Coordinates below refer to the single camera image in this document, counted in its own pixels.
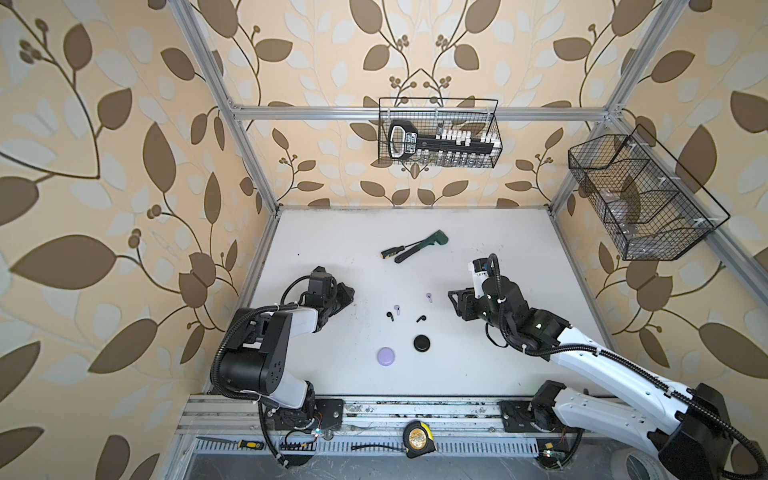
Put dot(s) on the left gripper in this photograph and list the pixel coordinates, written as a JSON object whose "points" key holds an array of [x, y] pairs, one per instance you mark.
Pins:
{"points": [[346, 297]]}

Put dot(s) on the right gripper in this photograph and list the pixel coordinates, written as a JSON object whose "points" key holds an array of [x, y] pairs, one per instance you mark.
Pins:
{"points": [[463, 305]]}

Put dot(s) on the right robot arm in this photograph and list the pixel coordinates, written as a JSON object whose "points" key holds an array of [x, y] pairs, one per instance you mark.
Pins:
{"points": [[686, 429]]}

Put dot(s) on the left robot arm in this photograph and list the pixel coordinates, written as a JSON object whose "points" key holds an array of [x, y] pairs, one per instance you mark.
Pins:
{"points": [[251, 361]]}

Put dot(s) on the purple round charging case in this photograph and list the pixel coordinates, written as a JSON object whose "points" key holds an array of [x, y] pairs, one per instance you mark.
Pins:
{"points": [[385, 356]]}

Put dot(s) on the black yellow screwdriver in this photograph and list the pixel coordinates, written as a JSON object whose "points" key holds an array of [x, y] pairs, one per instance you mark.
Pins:
{"points": [[399, 249]]}

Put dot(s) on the green pipe wrench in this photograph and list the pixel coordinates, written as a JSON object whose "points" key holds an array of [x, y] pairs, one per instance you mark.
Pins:
{"points": [[437, 238]]}

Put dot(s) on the yellow black tape measure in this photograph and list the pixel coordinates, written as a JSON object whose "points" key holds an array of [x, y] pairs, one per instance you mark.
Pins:
{"points": [[418, 440]]}

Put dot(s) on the black socket tool set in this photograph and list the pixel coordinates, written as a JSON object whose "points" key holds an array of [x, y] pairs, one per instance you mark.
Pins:
{"points": [[403, 140]]}

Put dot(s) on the grey tape roll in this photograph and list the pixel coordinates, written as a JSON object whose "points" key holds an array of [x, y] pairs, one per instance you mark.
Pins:
{"points": [[633, 464]]}

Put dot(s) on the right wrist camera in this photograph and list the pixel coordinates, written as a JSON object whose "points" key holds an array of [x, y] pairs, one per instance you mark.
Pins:
{"points": [[480, 273]]}

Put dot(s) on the small yellow-handled screwdriver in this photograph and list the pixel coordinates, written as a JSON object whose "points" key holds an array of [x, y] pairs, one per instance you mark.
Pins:
{"points": [[238, 444]]}

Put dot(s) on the back wire basket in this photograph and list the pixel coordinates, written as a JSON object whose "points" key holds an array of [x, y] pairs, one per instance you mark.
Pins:
{"points": [[426, 113]]}

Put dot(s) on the wire basket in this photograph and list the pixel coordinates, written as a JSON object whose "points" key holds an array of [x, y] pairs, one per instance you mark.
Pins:
{"points": [[426, 113], [653, 207]]}

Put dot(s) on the right wire basket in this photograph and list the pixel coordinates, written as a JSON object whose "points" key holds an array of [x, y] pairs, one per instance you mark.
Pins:
{"points": [[653, 207]]}

